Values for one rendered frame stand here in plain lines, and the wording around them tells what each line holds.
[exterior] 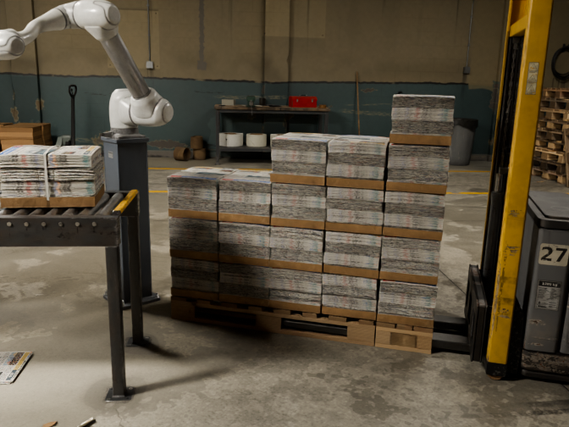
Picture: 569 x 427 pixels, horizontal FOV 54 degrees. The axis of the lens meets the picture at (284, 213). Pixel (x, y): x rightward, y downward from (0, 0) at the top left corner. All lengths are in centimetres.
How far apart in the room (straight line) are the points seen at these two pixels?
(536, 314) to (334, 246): 99
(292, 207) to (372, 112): 708
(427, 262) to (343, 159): 65
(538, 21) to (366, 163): 95
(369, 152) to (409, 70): 730
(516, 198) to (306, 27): 742
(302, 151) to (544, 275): 126
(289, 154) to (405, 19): 736
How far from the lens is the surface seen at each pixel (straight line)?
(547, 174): 902
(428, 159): 276
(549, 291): 280
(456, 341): 306
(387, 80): 993
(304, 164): 284
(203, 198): 303
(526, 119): 258
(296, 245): 293
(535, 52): 258
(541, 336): 288
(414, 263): 288
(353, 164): 280
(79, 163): 249
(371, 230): 284
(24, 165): 254
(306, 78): 965
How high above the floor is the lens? 136
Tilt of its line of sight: 14 degrees down
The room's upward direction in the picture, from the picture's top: 1 degrees clockwise
